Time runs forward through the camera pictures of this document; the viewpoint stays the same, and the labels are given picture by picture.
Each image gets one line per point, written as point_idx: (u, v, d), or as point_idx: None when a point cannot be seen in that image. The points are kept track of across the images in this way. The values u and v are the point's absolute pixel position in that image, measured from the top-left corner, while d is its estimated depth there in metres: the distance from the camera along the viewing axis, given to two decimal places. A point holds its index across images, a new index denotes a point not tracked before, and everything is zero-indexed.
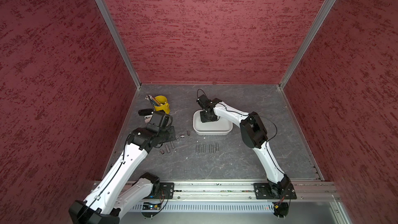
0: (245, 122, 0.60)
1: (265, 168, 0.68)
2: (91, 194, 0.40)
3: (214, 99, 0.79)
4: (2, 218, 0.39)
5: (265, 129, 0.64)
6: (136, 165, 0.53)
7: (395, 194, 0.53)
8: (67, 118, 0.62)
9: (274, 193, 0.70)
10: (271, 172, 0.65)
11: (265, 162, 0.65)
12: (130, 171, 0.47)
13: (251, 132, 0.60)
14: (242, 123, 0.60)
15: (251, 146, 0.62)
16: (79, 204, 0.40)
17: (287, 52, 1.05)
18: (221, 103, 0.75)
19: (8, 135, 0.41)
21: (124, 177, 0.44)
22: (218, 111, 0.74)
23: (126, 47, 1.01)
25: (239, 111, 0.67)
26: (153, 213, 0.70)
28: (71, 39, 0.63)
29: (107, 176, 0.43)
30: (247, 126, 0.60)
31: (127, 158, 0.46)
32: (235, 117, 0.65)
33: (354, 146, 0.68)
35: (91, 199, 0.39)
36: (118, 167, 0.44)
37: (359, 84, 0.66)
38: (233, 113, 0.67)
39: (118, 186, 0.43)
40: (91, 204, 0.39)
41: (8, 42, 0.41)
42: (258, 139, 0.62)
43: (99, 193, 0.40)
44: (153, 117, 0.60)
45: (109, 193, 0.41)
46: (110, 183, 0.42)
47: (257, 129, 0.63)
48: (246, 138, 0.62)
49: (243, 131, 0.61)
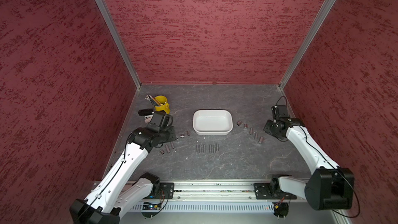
0: (327, 172, 0.43)
1: (290, 180, 0.59)
2: (92, 192, 0.40)
3: (295, 118, 0.61)
4: (2, 218, 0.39)
5: (347, 201, 0.42)
6: (137, 164, 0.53)
7: (395, 194, 0.53)
8: (67, 118, 0.62)
9: (272, 187, 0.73)
10: (287, 190, 0.60)
11: (294, 190, 0.56)
12: (131, 170, 0.47)
13: (328, 189, 0.41)
14: (321, 171, 0.42)
15: (314, 206, 0.43)
16: (79, 202, 0.39)
17: (287, 52, 1.05)
18: (298, 128, 0.57)
19: (8, 135, 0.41)
21: (125, 176, 0.45)
22: (294, 136, 0.55)
23: (126, 47, 1.01)
25: (323, 153, 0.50)
26: (153, 213, 0.70)
28: (71, 39, 0.63)
29: (108, 174, 0.43)
30: (329, 179, 0.41)
31: (128, 157, 0.46)
32: (313, 157, 0.46)
33: (354, 146, 0.68)
35: (93, 198, 0.39)
36: (119, 166, 0.45)
37: (359, 84, 0.66)
38: (312, 151, 0.48)
39: (119, 184, 0.43)
40: (93, 202, 0.39)
41: (7, 42, 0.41)
42: (331, 205, 0.41)
43: (100, 192, 0.40)
44: (154, 117, 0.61)
45: (110, 192, 0.41)
46: (111, 182, 0.42)
47: (337, 192, 0.43)
48: (314, 191, 0.43)
49: (314, 180, 0.43)
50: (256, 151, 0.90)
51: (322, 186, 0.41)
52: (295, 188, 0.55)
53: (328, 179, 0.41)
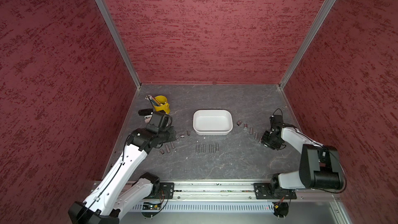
0: (313, 147, 0.47)
1: (288, 173, 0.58)
2: (91, 195, 0.40)
3: (288, 124, 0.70)
4: (2, 218, 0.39)
5: (340, 177, 0.44)
6: (136, 166, 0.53)
7: (395, 194, 0.53)
8: (67, 118, 0.62)
9: (272, 186, 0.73)
10: (286, 185, 0.61)
11: (292, 182, 0.57)
12: (130, 172, 0.47)
13: (315, 161, 0.45)
14: (308, 145, 0.48)
15: (308, 185, 0.45)
16: (79, 205, 0.39)
17: (287, 52, 1.05)
18: (289, 126, 0.66)
19: (8, 135, 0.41)
21: (124, 178, 0.44)
22: (285, 132, 0.63)
23: (126, 47, 1.01)
25: (310, 138, 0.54)
26: (153, 213, 0.70)
28: (71, 39, 0.63)
29: (107, 176, 0.43)
30: (315, 152, 0.46)
31: (127, 159, 0.46)
32: (301, 141, 0.53)
33: (354, 146, 0.68)
35: (91, 201, 0.39)
36: (117, 168, 0.44)
37: (359, 84, 0.66)
38: (301, 137, 0.55)
39: (118, 186, 0.43)
40: (91, 205, 0.39)
41: (7, 42, 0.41)
42: (323, 180, 0.44)
43: (98, 194, 0.40)
44: (153, 117, 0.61)
45: (108, 194, 0.40)
46: (110, 184, 0.42)
47: (327, 169, 0.46)
48: (304, 169, 0.46)
49: (302, 157, 0.48)
50: (256, 151, 0.90)
51: (308, 158, 0.46)
52: (292, 180, 0.57)
53: (313, 151, 0.46)
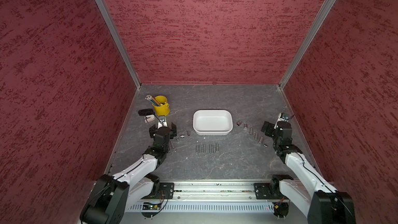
0: (325, 195, 0.42)
1: (290, 189, 0.59)
2: (118, 172, 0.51)
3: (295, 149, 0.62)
4: (2, 219, 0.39)
5: None
6: (147, 169, 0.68)
7: (395, 194, 0.53)
8: (67, 118, 0.62)
9: (272, 186, 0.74)
10: (288, 196, 0.60)
11: (294, 196, 0.56)
12: (144, 172, 0.56)
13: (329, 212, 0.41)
14: (319, 195, 0.42)
15: None
16: (108, 176, 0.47)
17: (287, 52, 1.05)
18: (297, 155, 0.59)
19: (8, 135, 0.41)
21: (142, 171, 0.54)
22: (292, 160, 0.57)
23: (126, 47, 1.01)
25: (320, 178, 0.48)
26: (153, 213, 0.70)
28: (71, 39, 0.63)
29: (130, 166, 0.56)
30: (327, 205, 0.41)
31: (145, 160, 0.59)
32: (310, 181, 0.48)
33: (354, 146, 0.68)
35: (118, 176, 0.48)
36: (138, 164, 0.55)
37: (359, 84, 0.66)
38: (310, 175, 0.50)
39: (137, 174, 0.51)
40: (119, 177, 0.47)
41: (8, 42, 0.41)
42: None
43: (125, 173, 0.49)
44: (157, 137, 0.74)
45: (132, 174, 0.50)
46: (134, 169, 0.52)
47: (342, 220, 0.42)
48: (316, 219, 0.42)
49: (314, 205, 0.42)
50: (256, 151, 0.90)
51: (320, 210, 0.41)
52: (295, 196, 0.55)
53: (324, 202, 0.41)
